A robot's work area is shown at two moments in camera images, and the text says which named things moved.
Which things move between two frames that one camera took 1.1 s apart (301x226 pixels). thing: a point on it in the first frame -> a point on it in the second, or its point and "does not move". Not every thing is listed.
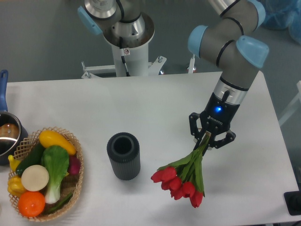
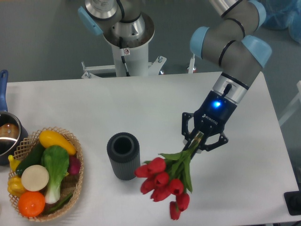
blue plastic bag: x=281 y=14 does not move
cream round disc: x=35 y=178 does not move
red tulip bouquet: x=185 y=178 -> x=170 y=174
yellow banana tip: x=14 y=163 does not move
